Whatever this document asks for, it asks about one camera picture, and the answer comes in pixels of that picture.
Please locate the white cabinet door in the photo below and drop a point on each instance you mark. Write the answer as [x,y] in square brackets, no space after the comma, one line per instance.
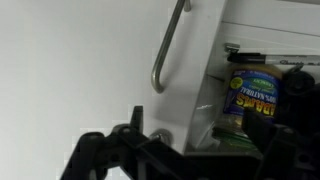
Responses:
[66,66]

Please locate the black Sharpie marker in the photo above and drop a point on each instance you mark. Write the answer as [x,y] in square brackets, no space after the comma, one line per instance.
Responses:
[253,58]

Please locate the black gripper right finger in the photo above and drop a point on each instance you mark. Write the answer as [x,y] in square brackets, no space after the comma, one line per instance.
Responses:
[263,133]

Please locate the peanut butter jar blue label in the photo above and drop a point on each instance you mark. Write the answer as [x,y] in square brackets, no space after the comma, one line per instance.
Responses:
[253,86]

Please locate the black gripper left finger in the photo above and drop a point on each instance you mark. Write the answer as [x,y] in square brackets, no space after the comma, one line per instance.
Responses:
[137,120]

